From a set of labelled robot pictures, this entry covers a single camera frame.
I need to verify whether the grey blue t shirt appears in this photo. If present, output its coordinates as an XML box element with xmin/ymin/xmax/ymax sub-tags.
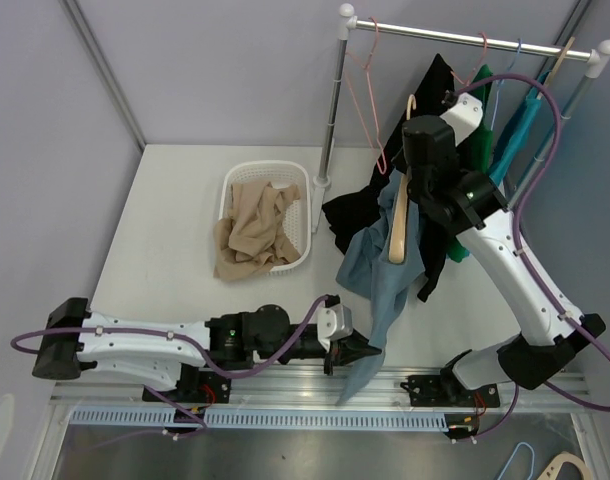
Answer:
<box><xmin>336</xmin><ymin>180</ymin><xmax>424</xmax><ymax>406</ymax></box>

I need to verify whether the beige wooden hanger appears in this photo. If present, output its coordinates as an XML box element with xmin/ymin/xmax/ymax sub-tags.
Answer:
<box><xmin>387</xmin><ymin>93</ymin><xmax>419</xmax><ymax>265</ymax></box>
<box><xmin>536</xmin><ymin>36</ymin><xmax>575</xmax><ymax>88</ymax></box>

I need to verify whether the pink wire hanger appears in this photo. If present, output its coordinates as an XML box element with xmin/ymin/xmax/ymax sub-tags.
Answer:
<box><xmin>450</xmin><ymin>31</ymin><xmax>488</xmax><ymax>86</ymax></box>
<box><xmin>345</xmin><ymin>17</ymin><xmax>388</xmax><ymax>176</ymax></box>

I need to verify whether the beige t shirt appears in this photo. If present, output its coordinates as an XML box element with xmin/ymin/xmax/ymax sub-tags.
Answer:
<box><xmin>213</xmin><ymin>180</ymin><xmax>301</xmax><ymax>282</ymax></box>

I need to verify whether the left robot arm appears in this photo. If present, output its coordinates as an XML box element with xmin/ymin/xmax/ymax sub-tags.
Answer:
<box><xmin>32</xmin><ymin>296</ymin><xmax>382</xmax><ymax>403</ymax></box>

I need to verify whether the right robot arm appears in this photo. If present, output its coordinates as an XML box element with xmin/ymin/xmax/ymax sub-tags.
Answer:
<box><xmin>402</xmin><ymin>115</ymin><xmax>606</xmax><ymax>405</ymax></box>

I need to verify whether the black t shirt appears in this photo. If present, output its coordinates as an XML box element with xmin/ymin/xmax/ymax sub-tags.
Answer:
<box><xmin>323</xmin><ymin>54</ymin><xmax>456</xmax><ymax>302</ymax></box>

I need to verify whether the green t shirt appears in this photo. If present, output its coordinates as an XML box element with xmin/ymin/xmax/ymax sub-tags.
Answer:
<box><xmin>447</xmin><ymin>83</ymin><xmax>493</xmax><ymax>263</ymax></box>

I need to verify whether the teal t shirt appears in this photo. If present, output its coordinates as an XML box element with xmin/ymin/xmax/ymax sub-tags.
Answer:
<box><xmin>487</xmin><ymin>88</ymin><xmax>542</xmax><ymax>187</ymax></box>

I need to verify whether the blue hanger on floor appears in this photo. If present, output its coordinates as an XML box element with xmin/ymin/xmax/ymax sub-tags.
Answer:
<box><xmin>496</xmin><ymin>442</ymin><xmax>536</xmax><ymax>480</ymax></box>

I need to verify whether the wooden hanger on floor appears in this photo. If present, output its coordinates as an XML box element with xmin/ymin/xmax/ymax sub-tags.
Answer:
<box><xmin>537</xmin><ymin>452</ymin><xmax>594</xmax><ymax>480</ymax></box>

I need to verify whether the white plastic basket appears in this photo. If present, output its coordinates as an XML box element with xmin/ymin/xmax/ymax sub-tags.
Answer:
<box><xmin>213</xmin><ymin>160</ymin><xmax>311</xmax><ymax>282</ymax></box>

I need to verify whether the metal clothes rack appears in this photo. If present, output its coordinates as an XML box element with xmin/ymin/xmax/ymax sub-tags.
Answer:
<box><xmin>310</xmin><ymin>1</ymin><xmax>610</xmax><ymax>233</ymax></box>

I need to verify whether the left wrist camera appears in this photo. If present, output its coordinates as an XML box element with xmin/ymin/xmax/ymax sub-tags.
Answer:
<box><xmin>315</xmin><ymin>295</ymin><xmax>353</xmax><ymax>352</ymax></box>

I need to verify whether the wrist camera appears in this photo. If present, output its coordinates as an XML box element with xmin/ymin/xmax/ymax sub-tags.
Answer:
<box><xmin>315</xmin><ymin>295</ymin><xmax>353</xmax><ymax>352</ymax></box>
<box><xmin>440</xmin><ymin>91</ymin><xmax>483</xmax><ymax>146</ymax></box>

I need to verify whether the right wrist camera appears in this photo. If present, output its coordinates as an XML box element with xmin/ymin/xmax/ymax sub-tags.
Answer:
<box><xmin>440</xmin><ymin>91</ymin><xmax>483</xmax><ymax>146</ymax></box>

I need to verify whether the aluminium mounting rail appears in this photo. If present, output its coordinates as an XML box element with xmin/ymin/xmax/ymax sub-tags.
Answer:
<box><xmin>50</xmin><ymin>364</ymin><xmax>584</xmax><ymax>414</ymax></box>

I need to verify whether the light blue wire hanger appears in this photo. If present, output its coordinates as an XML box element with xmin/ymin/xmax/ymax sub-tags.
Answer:
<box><xmin>489</xmin><ymin>37</ymin><xmax>523</xmax><ymax>132</ymax></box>

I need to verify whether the white slotted cable duct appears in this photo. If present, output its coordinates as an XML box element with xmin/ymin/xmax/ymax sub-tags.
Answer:
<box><xmin>70</xmin><ymin>406</ymin><xmax>448</xmax><ymax>432</ymax></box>

